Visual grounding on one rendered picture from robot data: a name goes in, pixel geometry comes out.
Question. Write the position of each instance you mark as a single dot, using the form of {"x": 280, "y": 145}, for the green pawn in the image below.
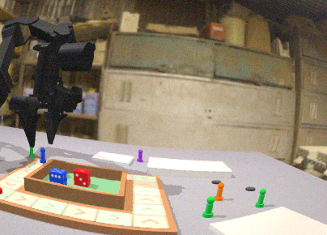
{"x": 209, "y": 207}
{"x": 31, "y": 152}
{"x": 261, "y": 197}

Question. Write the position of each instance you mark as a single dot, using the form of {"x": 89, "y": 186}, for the orange pawn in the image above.
{"x": 219, "y": 196}

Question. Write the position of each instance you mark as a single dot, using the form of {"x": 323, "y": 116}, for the blue pawn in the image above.
{"x": 42, "y": 160}

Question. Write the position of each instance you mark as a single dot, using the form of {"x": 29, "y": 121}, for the blue die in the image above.
{"x": 58, "y": 176}

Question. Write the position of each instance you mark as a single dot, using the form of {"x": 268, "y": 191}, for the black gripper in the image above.
{"x": 27, "y": 107}

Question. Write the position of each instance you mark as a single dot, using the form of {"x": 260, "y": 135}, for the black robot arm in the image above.
{"x": 57, "y": 48}

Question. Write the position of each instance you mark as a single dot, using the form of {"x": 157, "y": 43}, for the red die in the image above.
{"x": 82, "y": 177}

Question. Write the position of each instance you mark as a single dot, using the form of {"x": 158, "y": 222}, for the purple game pawn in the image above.
{"x": 140, "y": 156}

